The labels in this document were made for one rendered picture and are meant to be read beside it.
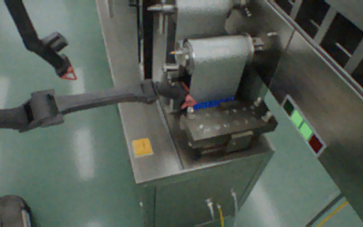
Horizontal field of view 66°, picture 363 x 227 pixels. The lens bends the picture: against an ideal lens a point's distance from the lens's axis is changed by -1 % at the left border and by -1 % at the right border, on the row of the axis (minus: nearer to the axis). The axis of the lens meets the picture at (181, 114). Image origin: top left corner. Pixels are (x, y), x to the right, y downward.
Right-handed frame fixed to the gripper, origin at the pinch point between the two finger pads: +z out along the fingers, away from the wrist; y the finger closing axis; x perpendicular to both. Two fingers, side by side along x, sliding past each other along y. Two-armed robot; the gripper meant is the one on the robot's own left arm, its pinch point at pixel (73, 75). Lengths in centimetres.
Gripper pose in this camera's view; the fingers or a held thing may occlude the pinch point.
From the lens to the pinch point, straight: 141.9
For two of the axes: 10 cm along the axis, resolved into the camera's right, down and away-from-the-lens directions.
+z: 3.7, 4.3, 8.3
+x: -8.1, 5.8, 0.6
